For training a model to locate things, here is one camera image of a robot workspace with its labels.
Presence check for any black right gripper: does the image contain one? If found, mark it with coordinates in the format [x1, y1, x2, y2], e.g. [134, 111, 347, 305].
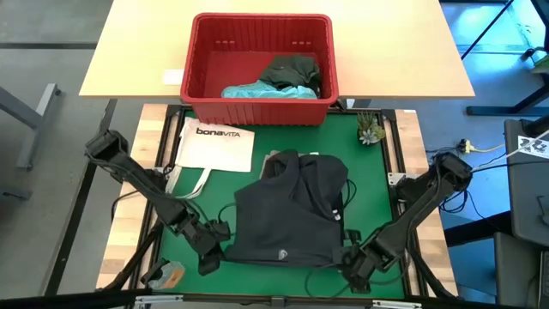
[332, 229, 387, 295]

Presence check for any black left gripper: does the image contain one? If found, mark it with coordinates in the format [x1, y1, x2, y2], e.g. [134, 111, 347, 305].
[184, 216, 238, 277]

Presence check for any black hooded garment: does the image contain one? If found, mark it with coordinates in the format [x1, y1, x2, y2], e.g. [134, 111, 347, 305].
[222, 148, 358, 270]

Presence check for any red plastic laundry bin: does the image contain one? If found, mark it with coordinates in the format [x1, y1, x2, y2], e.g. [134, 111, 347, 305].
[179, 12, 340, 127]

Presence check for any butcher-block table side board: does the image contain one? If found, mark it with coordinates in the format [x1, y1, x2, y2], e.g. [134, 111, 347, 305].
[393, 109, 459, 297]
[96, 103, 172, 291]

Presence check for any white bonavita tote bag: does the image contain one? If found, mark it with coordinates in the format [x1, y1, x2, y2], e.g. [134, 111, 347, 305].
[165, 117, 256, 201]

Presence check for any small potted succulent plant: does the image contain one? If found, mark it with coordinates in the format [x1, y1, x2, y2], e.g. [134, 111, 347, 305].
[355, 110, 387, 147]

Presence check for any light blue garment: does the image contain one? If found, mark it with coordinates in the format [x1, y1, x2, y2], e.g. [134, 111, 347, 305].
[220, 79, 319, 100]

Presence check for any yellow power plug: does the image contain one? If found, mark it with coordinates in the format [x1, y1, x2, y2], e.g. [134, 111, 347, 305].
[456, 137, 477, 155]

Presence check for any white paper label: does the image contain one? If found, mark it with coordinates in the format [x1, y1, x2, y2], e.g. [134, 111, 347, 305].
[162, 69, 185, 86]

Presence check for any dark green garment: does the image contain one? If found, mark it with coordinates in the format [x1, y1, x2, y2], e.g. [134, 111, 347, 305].
[258, 54, 323, 98]

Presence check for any dark grey cabinet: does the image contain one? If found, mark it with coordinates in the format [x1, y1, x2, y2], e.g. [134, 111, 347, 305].
[504, 118, 549, 248]

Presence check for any light wood table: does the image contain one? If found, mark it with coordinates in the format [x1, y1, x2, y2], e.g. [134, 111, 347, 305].
[79, 0, 476, 100]

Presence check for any black metal stand leg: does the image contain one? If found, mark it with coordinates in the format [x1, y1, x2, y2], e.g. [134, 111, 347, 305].
[466, 0, 549, 117]

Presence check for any white tag black marking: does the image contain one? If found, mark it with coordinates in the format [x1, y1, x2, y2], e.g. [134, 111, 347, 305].
[516, 134, 549, 156]

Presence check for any grey metal table leg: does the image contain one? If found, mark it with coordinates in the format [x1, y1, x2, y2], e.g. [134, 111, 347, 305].
[0, 82, 63, 171]

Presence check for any black aluminium table frame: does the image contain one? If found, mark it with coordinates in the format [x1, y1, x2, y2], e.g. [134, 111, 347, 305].
[100, 104, 460, 306]

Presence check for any black floor cable bundle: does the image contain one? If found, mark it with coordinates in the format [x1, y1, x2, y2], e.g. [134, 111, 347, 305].
[437, 188, 471, 215]

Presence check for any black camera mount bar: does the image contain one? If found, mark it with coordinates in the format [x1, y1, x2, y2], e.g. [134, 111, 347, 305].
[0, 288, 549, 309]

